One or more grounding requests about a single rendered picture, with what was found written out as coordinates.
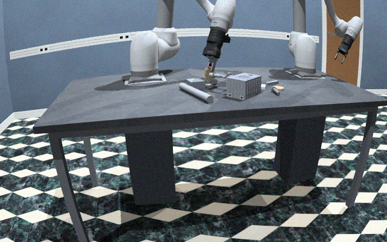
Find grey metal bolt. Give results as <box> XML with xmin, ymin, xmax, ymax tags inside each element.
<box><xmin>271</xmin><ymin>87</ymin><xmax>280</xmax><ymax>95</ymax></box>

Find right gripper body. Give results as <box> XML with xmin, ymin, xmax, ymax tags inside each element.
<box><xmin>203</xmin><ymin>17</ymin><xmax>231</xmax><ymax>58</ymax></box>

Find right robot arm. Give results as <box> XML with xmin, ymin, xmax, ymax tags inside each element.
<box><xmin>122</xmin><ymin>0</ymin><xmax>236</xmax><ymax>83</ymax></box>

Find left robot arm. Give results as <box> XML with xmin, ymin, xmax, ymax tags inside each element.
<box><xmin>289</xmin><ymin>0</ymin><xmax>363</xmax><ymax>78</ymax></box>

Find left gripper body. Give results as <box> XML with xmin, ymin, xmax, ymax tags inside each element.
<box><xmin>338</xmin><ymin>29</ymin><xmax>357</xmax><ymax>55</ymax></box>

